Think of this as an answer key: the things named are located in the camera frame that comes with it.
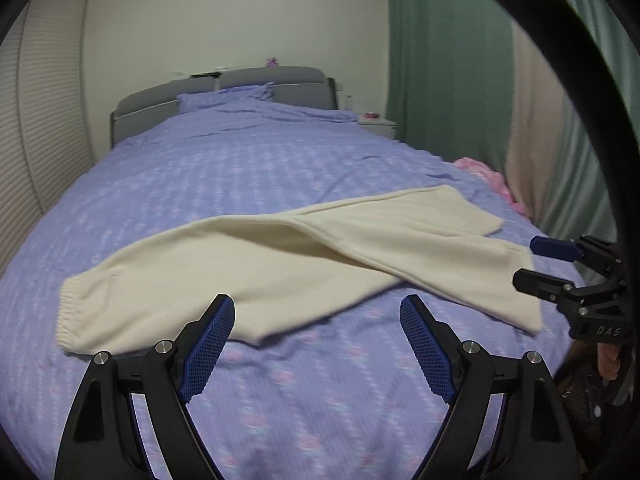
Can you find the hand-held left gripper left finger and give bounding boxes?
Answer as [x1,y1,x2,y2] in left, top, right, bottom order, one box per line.
[54,293,236,480]

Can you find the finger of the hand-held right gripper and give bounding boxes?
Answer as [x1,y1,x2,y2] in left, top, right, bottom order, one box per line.
[513,268,581,311]
[530,233,623,281]

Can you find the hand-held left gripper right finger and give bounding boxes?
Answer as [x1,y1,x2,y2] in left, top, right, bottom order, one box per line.
[399,294,581,480]

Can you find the cream pants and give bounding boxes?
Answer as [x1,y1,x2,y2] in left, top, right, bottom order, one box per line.
[57,184,545,356]

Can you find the person's right hand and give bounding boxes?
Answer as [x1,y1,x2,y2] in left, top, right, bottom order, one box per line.
[598,342,621,380]

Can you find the green curtain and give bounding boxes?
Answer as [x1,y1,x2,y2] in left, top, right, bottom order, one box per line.
[386,0,516,171]
[447,0,640,271]
[540,0,636,281]

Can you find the pink cloth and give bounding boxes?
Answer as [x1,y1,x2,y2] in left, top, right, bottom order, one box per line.
[452,156,531,218]

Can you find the beige curtain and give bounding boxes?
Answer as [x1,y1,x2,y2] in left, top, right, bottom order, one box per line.
[507,22,601,233]

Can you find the bed with purple cover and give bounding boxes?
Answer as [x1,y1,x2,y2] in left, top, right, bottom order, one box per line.
[0,105,591,480]

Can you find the white nightstand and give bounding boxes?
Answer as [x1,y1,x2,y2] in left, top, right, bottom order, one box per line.
[359,116,398,141]

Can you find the purple pillow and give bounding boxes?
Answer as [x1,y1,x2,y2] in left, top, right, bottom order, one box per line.
[177,81,276,113]

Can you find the grey bed headboard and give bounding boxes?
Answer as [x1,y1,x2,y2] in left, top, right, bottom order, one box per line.
[110,66,340,148]

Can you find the white louvered wardrobe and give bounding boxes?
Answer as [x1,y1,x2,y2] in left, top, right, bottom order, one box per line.
[0,0,96,281]

